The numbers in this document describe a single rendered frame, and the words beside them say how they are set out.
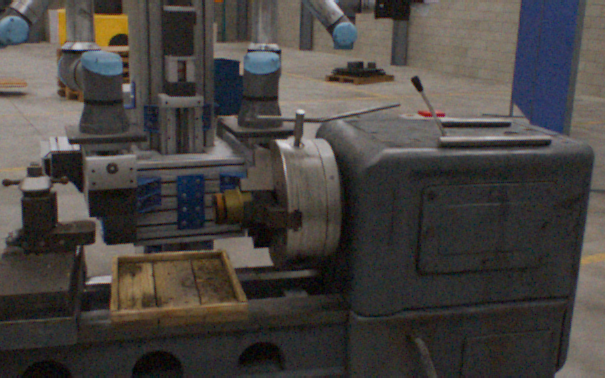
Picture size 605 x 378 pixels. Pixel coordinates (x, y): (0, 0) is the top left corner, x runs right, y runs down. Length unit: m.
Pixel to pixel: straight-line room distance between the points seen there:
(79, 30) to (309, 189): 1.00
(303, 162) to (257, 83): 0.69
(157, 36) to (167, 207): 0.55
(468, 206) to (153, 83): 1.16
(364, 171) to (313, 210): 0.15
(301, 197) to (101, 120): 0.80
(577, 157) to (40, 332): 1.25
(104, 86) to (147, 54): 0.26
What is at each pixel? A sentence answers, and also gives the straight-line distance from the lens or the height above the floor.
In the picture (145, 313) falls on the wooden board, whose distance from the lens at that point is 1.60.
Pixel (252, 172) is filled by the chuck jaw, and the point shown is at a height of 1.16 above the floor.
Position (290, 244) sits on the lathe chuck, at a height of 1.03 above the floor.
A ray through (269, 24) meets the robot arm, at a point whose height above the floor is 1.48.
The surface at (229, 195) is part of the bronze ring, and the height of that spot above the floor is 1.11.
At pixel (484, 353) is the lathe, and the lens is 1.84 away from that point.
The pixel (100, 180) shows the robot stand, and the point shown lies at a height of 1.05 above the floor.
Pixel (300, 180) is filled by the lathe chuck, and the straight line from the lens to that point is 1.60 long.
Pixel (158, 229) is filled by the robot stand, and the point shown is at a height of 0.85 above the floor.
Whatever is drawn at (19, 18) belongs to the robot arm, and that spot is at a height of 1.49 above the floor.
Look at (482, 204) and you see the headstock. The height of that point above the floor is 1.12.
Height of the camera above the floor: 1.57
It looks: 15 degrees down
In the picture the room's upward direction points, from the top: 2 degrees clockwise
